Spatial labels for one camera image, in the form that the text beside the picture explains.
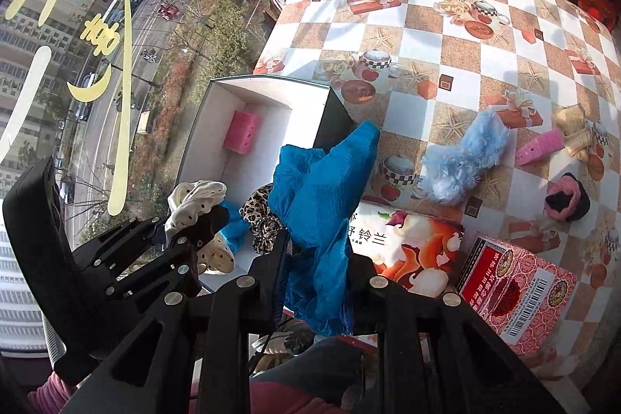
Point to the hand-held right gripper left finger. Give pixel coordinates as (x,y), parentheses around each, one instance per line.
(271,278)

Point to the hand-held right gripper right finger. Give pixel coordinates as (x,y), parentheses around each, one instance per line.
(361,292)

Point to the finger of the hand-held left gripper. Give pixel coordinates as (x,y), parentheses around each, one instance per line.
(121,244)
(179,263)

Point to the small blue mesh cloth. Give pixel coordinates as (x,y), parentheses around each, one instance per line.
(235,225)

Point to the white polka dot scrunchie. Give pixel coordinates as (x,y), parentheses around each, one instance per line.
(194,200)

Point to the leopard print scrunchie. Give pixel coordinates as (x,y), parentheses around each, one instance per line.
(259,212)

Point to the large blue mesh cloth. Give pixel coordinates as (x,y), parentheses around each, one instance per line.
(320,200)

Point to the white cardboard box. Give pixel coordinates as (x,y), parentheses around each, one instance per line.
(218,128)

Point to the pink sponge with holes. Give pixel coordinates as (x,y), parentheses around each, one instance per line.
(242,130)

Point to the person's left forearm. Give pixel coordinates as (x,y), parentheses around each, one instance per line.
(51,394)

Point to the person's maroon clothing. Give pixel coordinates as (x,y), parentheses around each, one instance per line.
(291,389)

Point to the red patterned box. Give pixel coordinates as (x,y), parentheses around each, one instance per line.
(524,292)

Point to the yellow and blue window decals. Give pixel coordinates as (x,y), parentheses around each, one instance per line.
(123,79)

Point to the light blue fluffy cloth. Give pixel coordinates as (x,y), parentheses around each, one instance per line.
(465,157)

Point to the pink and black knitted hat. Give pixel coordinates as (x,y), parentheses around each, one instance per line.
(567,198)

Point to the pink wedge sponge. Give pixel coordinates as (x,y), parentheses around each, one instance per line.
(541,149)

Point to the checkered printed tablecloth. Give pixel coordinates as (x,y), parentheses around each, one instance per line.
(436,55)

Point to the beige knitted cloth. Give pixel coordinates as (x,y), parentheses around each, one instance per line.
(575,130)

